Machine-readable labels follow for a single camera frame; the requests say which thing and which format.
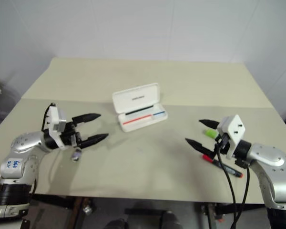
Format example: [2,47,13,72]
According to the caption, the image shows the black table frame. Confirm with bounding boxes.
[30,193,266,212]

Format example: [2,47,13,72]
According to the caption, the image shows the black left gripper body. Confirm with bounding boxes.
[60,120,83,149]

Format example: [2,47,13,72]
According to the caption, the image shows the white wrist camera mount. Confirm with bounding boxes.
[216,114,246,160]
[47,104,68,150]

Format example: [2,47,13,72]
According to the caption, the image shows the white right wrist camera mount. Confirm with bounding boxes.
[216,114,246,160]

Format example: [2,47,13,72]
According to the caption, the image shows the black pen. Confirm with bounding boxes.
[124,104,155,116]

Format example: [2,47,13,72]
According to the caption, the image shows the red pen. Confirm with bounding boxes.
[122,114,153,125]

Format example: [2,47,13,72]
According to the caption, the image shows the small purple and white object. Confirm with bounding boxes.
[71,147,83,162]

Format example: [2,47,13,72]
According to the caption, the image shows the white hinged pencil case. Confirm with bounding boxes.
[112,82,169,133]

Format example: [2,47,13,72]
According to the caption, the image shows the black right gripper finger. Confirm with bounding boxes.
[185,137,217,160]
[198,118,221,130]

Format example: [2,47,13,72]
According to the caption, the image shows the black marker with red cap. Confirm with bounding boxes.
[202,154,245,179]

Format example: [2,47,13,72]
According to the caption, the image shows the green highlighter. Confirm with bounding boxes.
[204,128,218,139]

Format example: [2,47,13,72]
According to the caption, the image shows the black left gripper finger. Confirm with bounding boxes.
[71,113,102,125]
[80,133,110,149]

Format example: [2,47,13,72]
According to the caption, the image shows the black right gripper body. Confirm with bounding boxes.
[214,133,231,155]

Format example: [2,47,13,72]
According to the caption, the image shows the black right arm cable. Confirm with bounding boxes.
[215,140,251,229]

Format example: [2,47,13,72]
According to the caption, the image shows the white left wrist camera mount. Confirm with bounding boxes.
[47,104,68,150]

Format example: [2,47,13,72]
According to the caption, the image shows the silver metal fitting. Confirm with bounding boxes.
[82,204,97,216]

